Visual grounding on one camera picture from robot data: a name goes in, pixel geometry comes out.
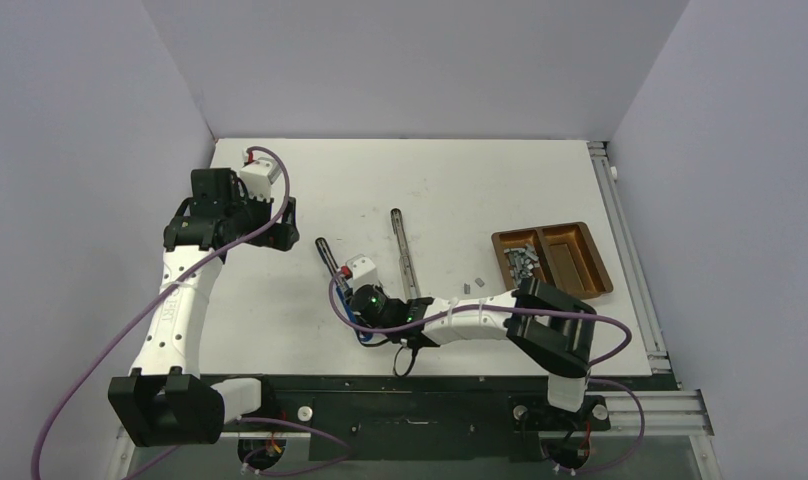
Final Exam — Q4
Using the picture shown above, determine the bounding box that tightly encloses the brown plastic divided tray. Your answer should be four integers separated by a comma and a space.
491, 222, 614, 300

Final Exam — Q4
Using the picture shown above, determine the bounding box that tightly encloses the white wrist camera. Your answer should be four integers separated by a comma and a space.
239, 160, 282, 201
345, 254, 381, 291

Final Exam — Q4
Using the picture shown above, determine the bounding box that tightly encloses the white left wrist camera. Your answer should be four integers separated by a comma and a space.
239, 160, 282, 201

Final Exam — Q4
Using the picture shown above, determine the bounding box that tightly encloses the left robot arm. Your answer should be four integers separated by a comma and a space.
108, 160, 300, 447

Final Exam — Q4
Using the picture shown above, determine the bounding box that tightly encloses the pile of grey staples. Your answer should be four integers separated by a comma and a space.
504, 243, 543, 286

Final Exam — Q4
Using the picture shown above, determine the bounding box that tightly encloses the aluminium frame rail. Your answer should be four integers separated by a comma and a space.
115, 140, 717, 441

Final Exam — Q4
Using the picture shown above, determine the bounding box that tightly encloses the purple cable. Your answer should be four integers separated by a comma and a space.
30, 145, 352, 480
327, 267, 646, 477

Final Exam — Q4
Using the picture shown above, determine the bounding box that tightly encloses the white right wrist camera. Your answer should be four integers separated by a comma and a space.
345, 254, 381, 291

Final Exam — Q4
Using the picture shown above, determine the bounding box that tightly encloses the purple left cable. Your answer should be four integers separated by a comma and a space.
30, 145, 352, 480

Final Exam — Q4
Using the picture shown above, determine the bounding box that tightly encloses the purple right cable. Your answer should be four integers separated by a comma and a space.
327, 267, 646, 477

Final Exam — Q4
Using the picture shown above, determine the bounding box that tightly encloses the silver black stapler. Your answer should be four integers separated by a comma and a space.
390, 208, 421, 299

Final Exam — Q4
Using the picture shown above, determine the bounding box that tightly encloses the blue stapler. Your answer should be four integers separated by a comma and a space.
315, 237, 380, 347

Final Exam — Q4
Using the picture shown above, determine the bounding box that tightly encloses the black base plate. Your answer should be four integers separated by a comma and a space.
221, 375, 676, 462

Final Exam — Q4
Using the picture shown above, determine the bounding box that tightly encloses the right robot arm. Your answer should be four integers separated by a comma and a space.
348, 280, 595, 428

